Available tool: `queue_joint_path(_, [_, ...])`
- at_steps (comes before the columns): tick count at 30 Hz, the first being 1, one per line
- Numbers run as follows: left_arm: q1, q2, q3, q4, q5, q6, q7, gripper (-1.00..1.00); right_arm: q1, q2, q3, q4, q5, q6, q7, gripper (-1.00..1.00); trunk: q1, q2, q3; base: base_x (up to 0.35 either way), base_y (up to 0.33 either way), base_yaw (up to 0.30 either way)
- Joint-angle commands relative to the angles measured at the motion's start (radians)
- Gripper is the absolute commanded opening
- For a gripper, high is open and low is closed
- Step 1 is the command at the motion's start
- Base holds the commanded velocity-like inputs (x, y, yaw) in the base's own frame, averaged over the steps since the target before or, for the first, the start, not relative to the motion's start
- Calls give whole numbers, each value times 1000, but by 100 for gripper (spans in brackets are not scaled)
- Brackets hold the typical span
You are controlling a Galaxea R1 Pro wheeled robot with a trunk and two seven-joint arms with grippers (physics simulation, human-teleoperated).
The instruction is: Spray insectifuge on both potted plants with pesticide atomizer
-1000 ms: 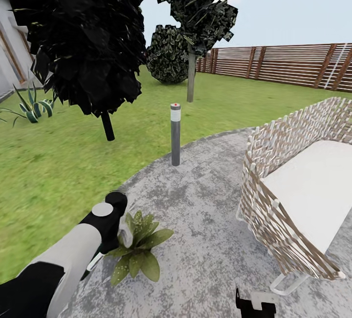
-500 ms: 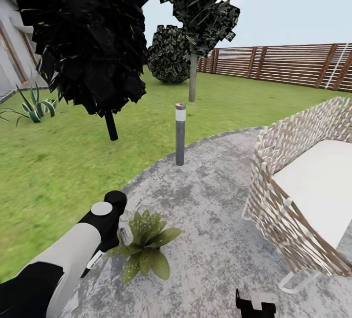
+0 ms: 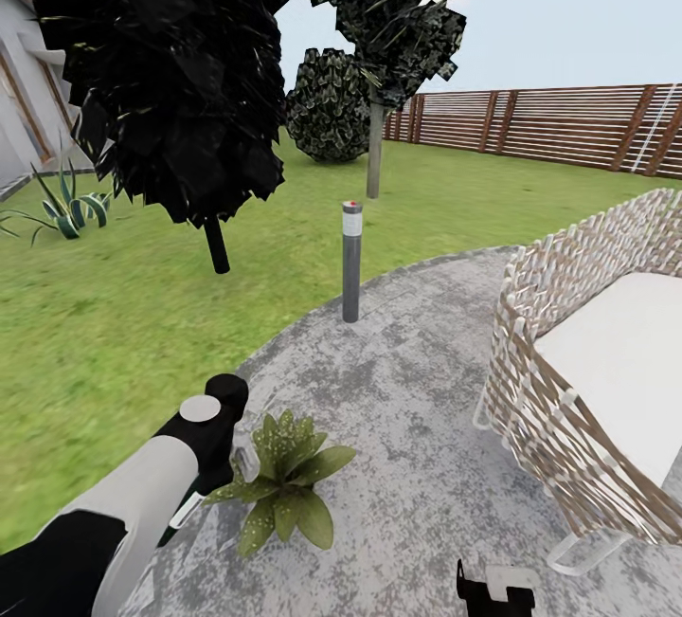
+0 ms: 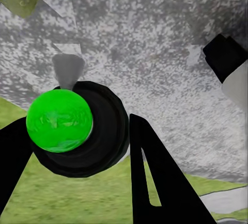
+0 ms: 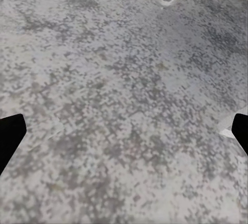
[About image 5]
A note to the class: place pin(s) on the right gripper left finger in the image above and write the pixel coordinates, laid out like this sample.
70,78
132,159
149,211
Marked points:
12,131

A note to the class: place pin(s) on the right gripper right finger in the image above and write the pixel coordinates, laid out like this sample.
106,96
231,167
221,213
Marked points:
240,130

